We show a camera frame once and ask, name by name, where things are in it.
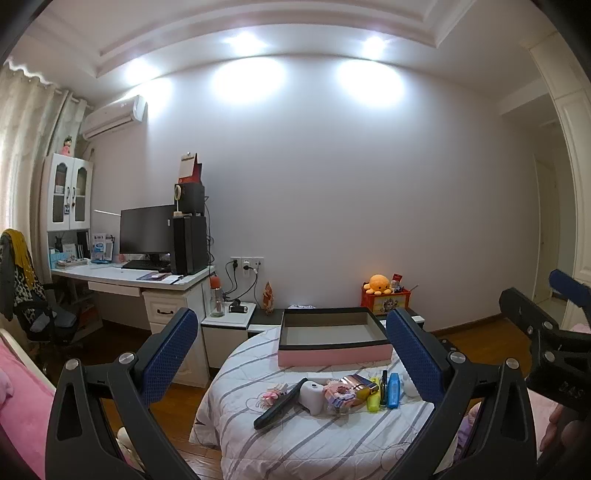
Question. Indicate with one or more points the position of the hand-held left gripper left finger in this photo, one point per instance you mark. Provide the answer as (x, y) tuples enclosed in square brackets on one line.
[(168, 355)]

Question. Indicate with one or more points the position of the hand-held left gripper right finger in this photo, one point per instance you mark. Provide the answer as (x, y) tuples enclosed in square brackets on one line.
[(413, 355)]

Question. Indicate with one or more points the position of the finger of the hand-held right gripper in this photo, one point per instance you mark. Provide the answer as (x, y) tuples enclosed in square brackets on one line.
[(570, 288), (519, 307)]

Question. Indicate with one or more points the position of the small blue bottle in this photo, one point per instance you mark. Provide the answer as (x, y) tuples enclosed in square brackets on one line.
[(393, 391)]

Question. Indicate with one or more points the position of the black mascara tube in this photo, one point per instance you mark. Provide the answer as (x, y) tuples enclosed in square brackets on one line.
[(383, 387)]

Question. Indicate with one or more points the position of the yellow highlighter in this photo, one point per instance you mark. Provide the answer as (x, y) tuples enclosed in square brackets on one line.
[(373, 400)]

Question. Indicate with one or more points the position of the rose gold cylinder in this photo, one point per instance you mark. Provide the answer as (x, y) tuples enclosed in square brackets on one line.
[(353, 382)]

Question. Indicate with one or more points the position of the pink storage box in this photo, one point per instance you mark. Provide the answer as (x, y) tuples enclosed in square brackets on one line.
[(332, 357)]

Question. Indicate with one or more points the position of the clear glass container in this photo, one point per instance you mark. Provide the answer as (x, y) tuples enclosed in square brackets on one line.
[(339, 408)]

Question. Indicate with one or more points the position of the white plastic gadget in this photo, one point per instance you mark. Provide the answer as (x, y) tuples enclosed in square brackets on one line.
[(311, 397)]

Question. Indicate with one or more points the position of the pink flower hair clip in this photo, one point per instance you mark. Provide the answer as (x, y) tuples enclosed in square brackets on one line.
[(272, 396)]

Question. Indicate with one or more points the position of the black remote control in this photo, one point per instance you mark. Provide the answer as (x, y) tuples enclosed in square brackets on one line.
[(277, 408)]

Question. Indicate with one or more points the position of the person's right hand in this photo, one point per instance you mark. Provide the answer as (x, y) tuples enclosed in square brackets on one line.
[(565, 434)]

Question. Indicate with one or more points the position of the white drawer unit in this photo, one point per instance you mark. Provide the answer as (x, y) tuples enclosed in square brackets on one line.
[(178, 323)]

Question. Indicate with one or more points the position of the white bedside table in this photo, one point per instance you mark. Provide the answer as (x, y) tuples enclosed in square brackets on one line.
[(416, 319)]

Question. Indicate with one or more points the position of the red printed tin box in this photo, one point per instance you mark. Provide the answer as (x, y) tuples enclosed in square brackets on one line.
[(387, 303)]

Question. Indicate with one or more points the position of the white nightstand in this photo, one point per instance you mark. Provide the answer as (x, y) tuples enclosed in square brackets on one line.
[(228, 334)]

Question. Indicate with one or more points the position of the bottle with orange cap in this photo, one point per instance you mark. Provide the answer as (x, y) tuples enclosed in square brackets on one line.
[(216, 300)]

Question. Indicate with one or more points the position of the red items in tin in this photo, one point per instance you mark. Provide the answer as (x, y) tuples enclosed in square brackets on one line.
[(397, 280)]

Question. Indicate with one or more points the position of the orange octopus plush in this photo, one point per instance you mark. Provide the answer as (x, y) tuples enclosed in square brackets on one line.
[(378, 284)]

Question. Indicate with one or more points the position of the small black webcam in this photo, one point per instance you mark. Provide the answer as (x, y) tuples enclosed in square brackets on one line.
[(236, 306)]

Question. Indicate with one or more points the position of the black keyboard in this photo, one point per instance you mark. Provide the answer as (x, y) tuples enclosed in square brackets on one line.
[(141, 265)]

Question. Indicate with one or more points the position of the white desk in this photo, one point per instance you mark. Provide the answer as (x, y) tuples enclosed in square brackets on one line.
[(115, 276)]

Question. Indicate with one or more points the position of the black computer tower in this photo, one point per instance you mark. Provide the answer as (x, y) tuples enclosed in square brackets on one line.
[(190, 244)]

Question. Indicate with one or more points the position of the small brown figurine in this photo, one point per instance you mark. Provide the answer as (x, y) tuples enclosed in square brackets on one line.
[(268, 296)]

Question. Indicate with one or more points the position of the black computer monitor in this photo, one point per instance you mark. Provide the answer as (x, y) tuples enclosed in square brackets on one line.
[(147, 230)]

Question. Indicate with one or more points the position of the blue and white box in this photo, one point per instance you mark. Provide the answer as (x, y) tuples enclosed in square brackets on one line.
[(101, 247)]

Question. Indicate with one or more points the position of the striped white quilt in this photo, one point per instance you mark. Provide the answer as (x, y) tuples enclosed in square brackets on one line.
[(323, 447)]

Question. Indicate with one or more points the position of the black office chair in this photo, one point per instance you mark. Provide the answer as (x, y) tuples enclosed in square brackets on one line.
[(32, 304)]

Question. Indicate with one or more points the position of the white wardrobe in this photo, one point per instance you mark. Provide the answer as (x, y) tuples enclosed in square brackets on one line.
[(570, 138)]

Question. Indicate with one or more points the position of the pink blanket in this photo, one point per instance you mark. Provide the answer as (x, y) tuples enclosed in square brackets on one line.
[(18, 397)]

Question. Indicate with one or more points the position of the black speaker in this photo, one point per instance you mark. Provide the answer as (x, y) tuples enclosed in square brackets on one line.
[(191, 197)]

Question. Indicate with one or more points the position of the small beige round gadget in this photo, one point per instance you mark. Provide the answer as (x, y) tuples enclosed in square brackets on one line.
[(178, 194)]

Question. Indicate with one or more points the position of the yellow cloth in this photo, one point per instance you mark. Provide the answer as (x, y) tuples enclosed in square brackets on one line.
[(18, 249)]

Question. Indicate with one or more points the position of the red desk calendar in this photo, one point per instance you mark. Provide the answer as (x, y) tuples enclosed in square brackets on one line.
[(191, 168)]

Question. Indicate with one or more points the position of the white glass-door cabinet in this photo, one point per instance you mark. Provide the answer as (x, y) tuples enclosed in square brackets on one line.
[(69, 191)]

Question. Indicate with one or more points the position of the small pink doll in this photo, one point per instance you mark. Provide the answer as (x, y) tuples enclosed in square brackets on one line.
[(67, 145)]

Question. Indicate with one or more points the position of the white air conditioner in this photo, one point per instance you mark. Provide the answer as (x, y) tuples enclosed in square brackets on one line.
[(113, 117)]

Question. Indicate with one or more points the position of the beige curtain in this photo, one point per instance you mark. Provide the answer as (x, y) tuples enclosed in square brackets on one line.
[(23, 138)]

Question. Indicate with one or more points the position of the white wall socket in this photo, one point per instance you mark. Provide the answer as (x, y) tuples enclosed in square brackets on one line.
[(247, 264)]

